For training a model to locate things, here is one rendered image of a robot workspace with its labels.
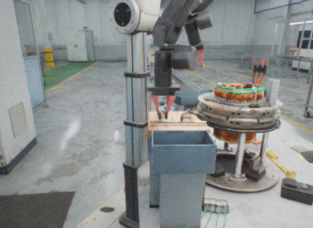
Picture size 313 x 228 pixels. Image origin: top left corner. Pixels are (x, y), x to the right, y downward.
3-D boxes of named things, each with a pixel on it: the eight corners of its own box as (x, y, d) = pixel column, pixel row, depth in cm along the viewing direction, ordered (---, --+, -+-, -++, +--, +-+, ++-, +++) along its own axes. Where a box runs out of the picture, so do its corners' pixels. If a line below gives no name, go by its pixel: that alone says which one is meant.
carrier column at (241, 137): (241, 181, 90) (247, 131, 83) (234, 181, 90) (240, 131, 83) (238, 177, 92) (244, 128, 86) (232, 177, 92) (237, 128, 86)
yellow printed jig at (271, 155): (296, 179, 95) (297, 171, 94) (287, 179, 95) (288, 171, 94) (271, 154, 116) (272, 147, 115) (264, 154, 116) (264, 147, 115)
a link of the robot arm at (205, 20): (189, 14, 112) (182, 5, 105) (212, 6, 107) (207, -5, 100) (191, 37, 111) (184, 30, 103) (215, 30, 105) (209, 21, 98)
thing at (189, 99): (205, 135, 138) (209, 89, 129) (217, 142, 129) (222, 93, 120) (169, 143, 128) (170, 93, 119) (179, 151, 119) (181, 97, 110)
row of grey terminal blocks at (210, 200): (229, 205, 79) (229, 195, 78) (230, 215, 75) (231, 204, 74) (199, 201, 81) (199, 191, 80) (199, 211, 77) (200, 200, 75)
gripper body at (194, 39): (203, 43, 114) (199, 27, 111) (203, 47, 105) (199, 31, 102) (190, 47, 116) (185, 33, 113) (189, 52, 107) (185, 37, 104)
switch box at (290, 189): (312, 205, 79) (316, 192, 78) (280, 197, 84) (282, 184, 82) (310, 195, 85) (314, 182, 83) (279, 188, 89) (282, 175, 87)
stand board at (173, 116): (210, 137, 70) (210, 129, 69) (147, 137, 70) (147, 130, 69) (197, 117, 89) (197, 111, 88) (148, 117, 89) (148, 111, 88)
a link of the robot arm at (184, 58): (168, 31, 74) (154, 25, 66) (202, 30, 68) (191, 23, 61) (165, 69, 76) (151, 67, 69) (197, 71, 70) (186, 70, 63)
